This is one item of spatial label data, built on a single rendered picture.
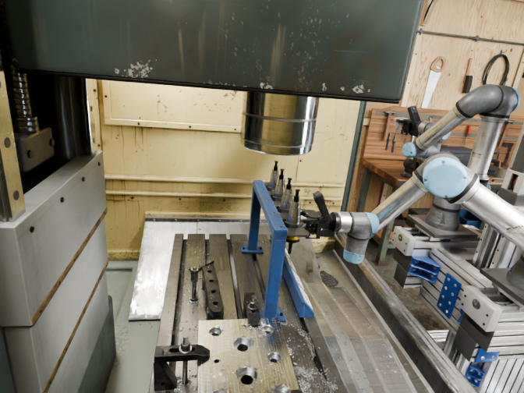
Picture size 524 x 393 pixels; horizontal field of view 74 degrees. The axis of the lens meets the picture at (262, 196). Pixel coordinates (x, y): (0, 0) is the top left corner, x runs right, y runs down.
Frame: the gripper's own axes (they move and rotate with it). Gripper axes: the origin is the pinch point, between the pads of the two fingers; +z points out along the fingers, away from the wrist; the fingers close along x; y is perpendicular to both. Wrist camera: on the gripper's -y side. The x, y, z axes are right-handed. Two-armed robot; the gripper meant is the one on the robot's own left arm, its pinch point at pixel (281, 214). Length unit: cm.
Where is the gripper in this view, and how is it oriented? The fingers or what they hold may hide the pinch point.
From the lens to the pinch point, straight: 119.4
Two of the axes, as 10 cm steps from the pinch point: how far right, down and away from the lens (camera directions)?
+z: -9.8, -0.4, -1.8
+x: -1.6, -3.4, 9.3
